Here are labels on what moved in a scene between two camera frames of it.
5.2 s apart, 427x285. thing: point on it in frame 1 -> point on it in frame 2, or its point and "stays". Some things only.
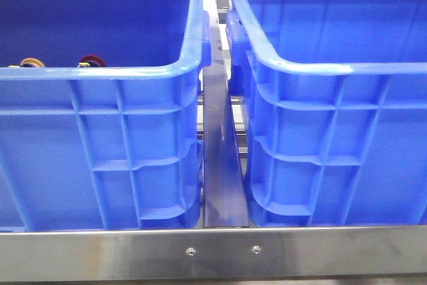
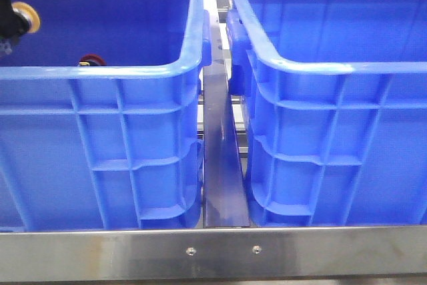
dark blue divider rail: x=225 y=193 stays
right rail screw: x=256 y=249 stays
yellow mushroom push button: x=29 y=63 -> x=30 y=19
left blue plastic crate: x=101 y=119 stays
